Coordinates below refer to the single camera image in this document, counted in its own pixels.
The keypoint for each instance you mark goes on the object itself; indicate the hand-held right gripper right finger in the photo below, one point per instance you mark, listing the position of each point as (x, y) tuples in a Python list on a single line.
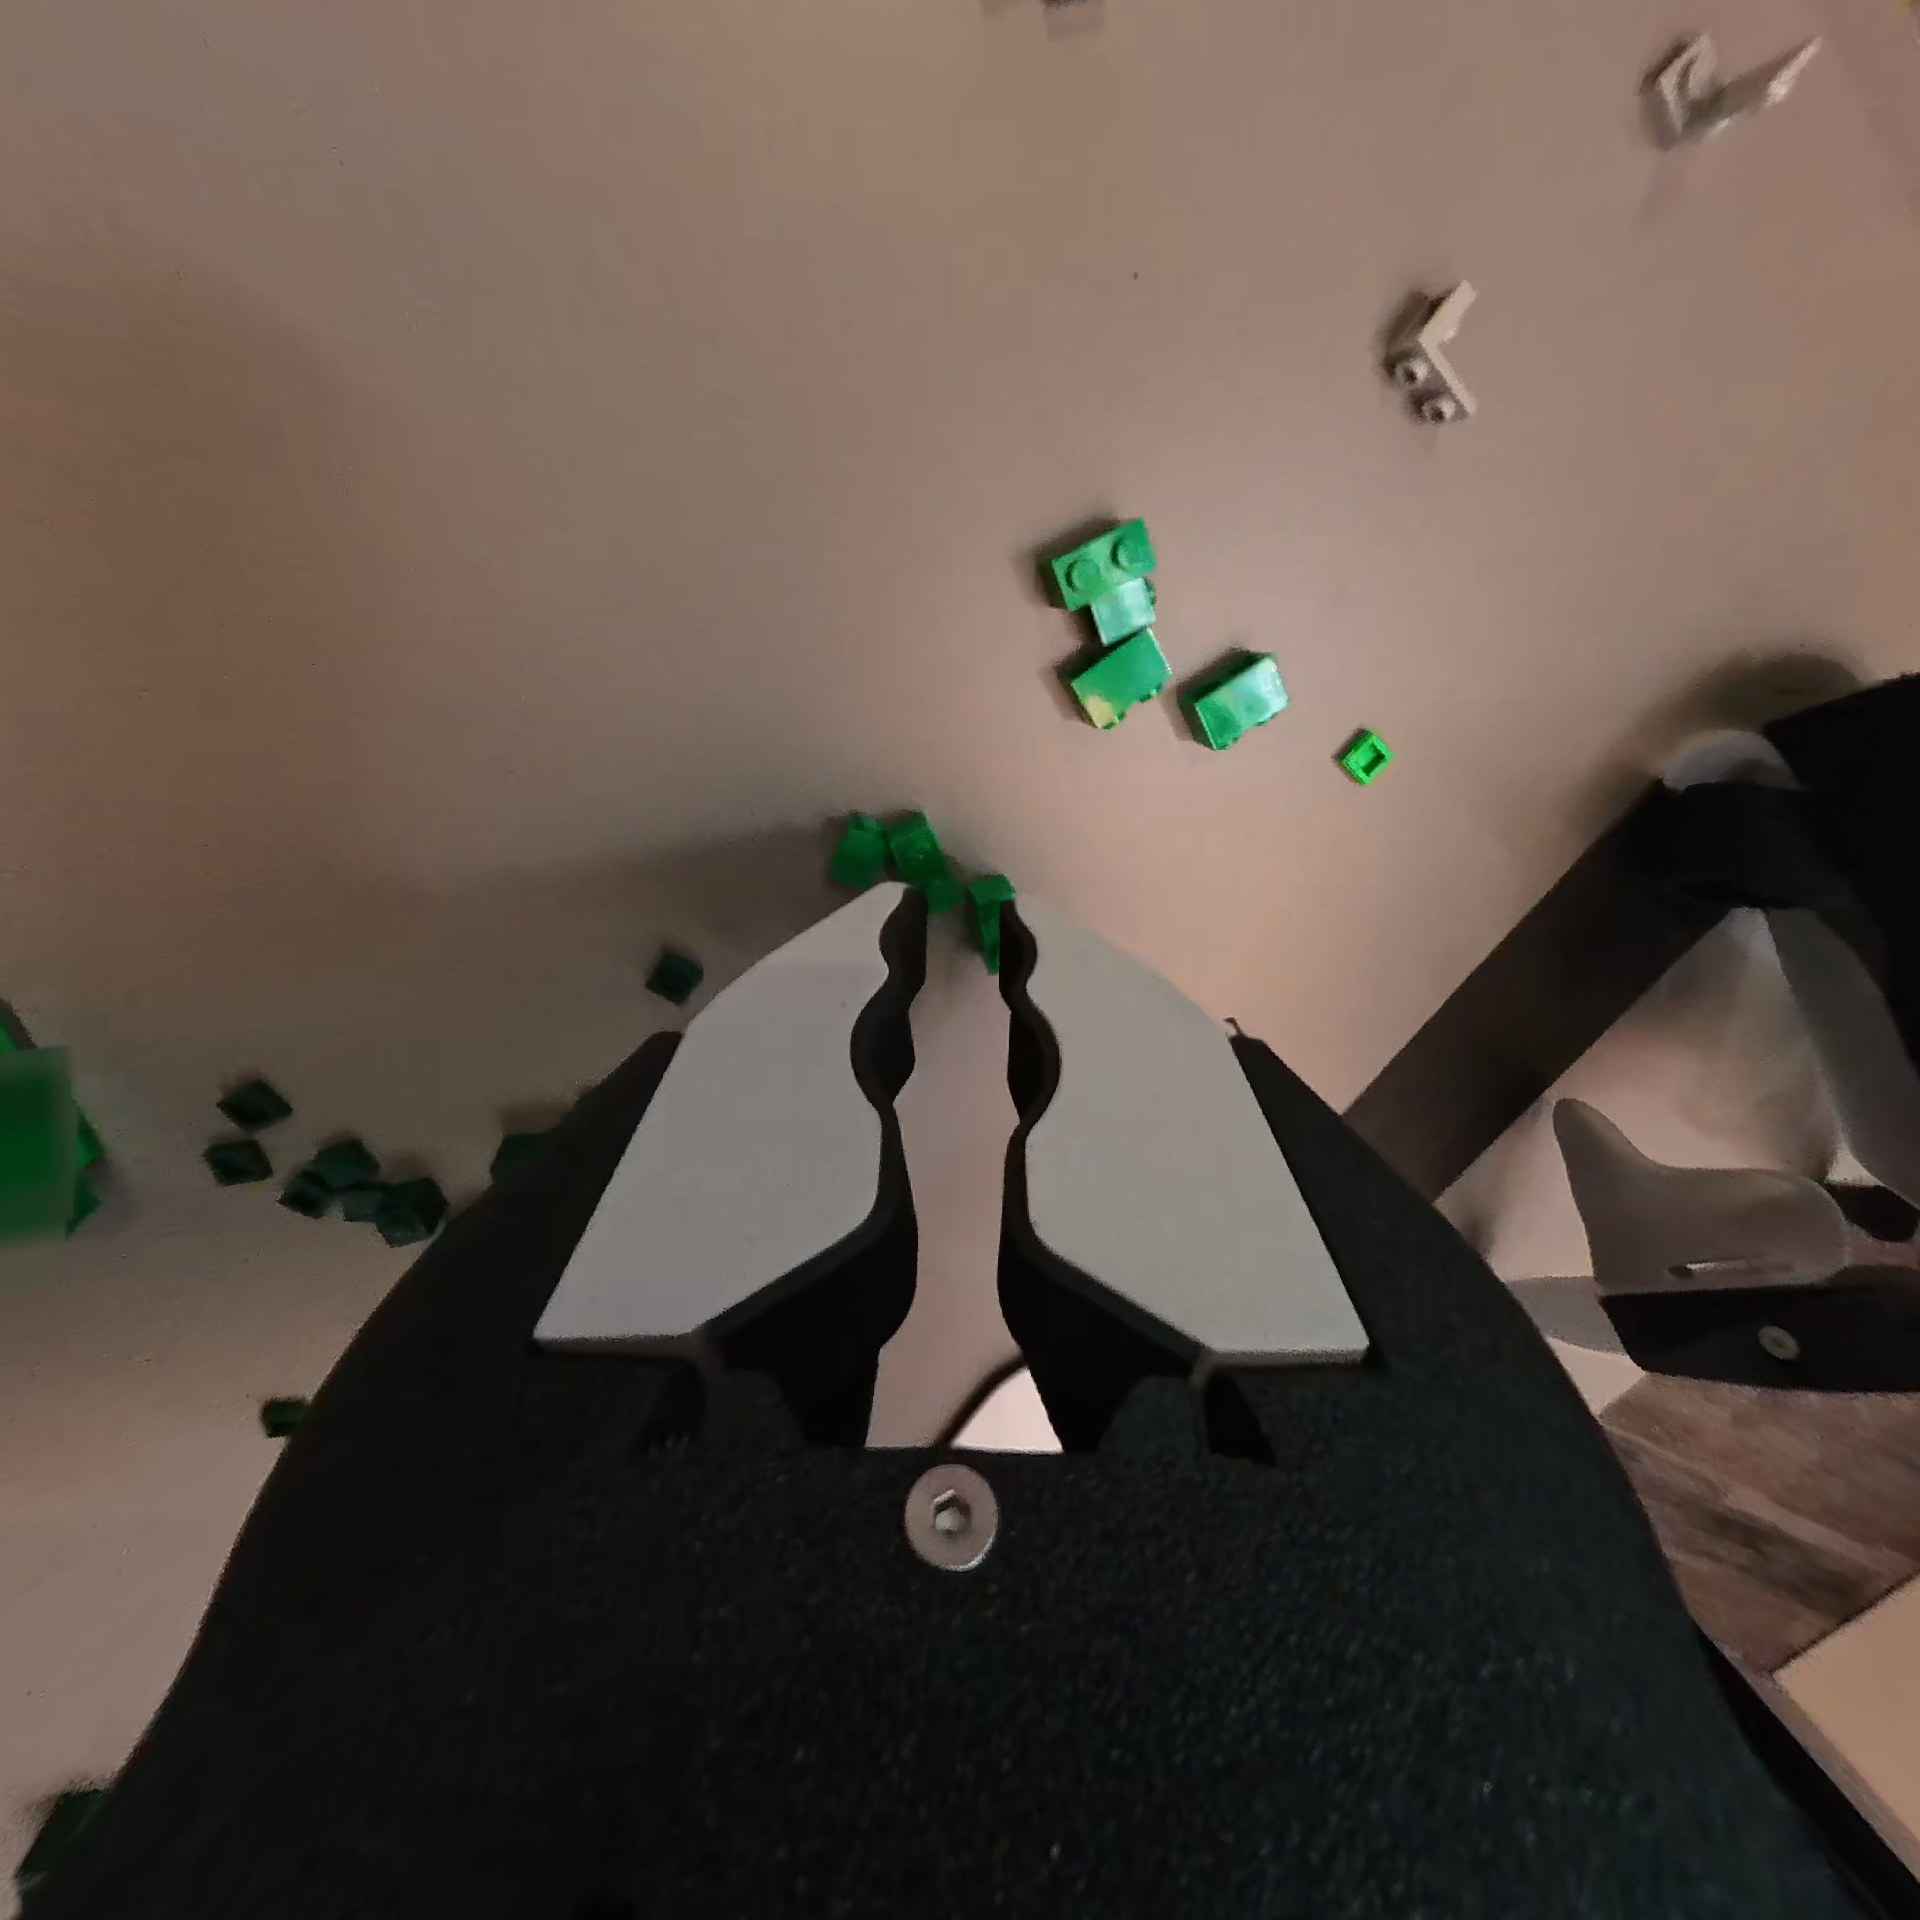
[(1185, 1185)]

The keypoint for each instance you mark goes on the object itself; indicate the scattered dark green lego pieces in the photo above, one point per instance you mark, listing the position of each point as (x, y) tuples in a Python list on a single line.
[(346, 1178)]

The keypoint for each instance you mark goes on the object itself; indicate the bright green lego pieces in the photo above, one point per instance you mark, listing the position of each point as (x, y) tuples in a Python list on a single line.
[(1119, 676)]

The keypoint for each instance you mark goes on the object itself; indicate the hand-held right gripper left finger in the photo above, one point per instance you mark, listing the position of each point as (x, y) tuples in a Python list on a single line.
[(734, 1185)]

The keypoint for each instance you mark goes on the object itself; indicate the green lego assembly white brick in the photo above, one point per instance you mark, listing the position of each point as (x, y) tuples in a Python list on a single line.
[(88, 1154)]

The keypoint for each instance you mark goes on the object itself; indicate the spare hand-held gripper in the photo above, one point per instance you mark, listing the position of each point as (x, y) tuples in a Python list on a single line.
[(1709, 1229)]

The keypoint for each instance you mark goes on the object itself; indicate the small grey lego piece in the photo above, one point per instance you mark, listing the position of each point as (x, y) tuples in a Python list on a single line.
[(1433, 359), (1690, 89)]

